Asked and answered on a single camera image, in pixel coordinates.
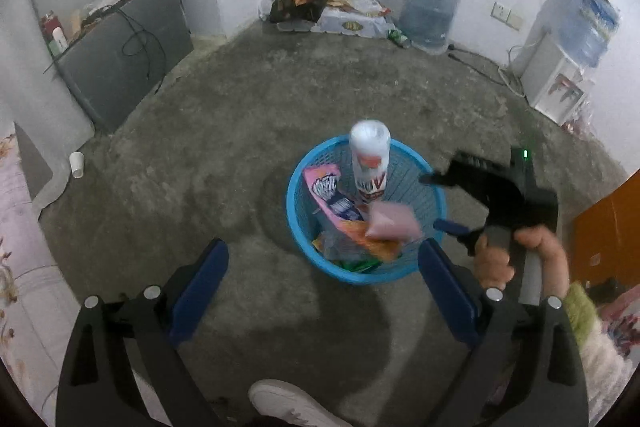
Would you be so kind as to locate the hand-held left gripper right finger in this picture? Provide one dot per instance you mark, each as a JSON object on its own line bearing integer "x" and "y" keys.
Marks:
{"x": 450, "y": 297}

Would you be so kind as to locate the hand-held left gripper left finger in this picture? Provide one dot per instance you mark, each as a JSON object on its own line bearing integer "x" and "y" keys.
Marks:
{"x": 200, "y": 292}

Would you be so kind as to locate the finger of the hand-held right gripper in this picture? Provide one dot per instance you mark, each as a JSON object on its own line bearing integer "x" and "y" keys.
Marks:
{"x": 457, "y": 228}
{"x": 450, "y": 174}

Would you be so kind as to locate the red pink snack packet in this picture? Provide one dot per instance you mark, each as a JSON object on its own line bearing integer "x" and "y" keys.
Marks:
{"x": 392, "y": 219}

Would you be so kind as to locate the white strawberry print bottle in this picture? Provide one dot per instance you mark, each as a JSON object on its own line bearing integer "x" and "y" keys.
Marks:
{"x": 370, "y": 157}

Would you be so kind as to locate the green snack bag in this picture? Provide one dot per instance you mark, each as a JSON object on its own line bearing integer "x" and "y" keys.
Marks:
{"x": 360, "y": 266}

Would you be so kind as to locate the blue plastic wastebasket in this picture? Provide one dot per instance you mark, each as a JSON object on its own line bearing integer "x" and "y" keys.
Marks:
{"x": 305, "y": 237}

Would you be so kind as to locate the pink biscuit packet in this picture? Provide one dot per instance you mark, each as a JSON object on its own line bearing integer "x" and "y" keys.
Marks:
{"x": 325, "y": 187}

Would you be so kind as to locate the person's right hand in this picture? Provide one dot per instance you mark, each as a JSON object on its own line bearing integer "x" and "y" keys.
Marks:
{"x": 495, "y": 264}

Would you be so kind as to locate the orange wooden stool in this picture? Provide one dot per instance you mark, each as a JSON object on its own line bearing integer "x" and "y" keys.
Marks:
{"x": 610, "y": 227}

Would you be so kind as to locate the clear plastic bag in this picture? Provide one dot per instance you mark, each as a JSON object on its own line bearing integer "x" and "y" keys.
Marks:
{"x": 580, "y": 119}

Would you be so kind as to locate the white water dispenser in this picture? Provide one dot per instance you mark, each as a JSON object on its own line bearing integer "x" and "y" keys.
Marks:
{"x": 542, "y": 72}

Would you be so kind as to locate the white shoe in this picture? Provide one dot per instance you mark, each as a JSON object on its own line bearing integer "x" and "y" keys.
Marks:
{"x": 285, "y": 399}

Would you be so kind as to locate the pink printed cloth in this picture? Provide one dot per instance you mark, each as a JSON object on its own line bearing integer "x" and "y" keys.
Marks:
{"x": 625, "y": 322}

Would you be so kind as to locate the white paper cup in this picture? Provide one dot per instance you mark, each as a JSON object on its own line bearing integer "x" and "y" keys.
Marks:
{"x": 76, "y": 164}

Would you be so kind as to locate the white printed sack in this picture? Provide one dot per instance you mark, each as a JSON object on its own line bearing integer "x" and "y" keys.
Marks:
{"x": 350, "y": 24}

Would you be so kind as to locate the blue dispenser water jug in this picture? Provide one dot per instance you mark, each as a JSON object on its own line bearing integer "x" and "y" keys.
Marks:
{"x": 585, "y": 22}

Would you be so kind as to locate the dark snack bag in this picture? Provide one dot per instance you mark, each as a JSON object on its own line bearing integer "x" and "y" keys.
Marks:
{"x": 290, "y": 7}

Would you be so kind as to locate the grey cabinet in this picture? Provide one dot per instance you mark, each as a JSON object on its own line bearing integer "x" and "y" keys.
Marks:
{"x": 115, "y": 67}

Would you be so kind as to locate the white curtain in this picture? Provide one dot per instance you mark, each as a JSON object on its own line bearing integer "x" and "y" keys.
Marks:
{"x": 30, "y": 82}

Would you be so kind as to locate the small white bottle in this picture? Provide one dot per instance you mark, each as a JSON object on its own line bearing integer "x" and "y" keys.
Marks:
{"x": 59, "y": 41}

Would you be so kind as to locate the wall outlet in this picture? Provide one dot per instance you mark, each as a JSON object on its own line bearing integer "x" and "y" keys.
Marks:
{"x": 505, "y": 14}

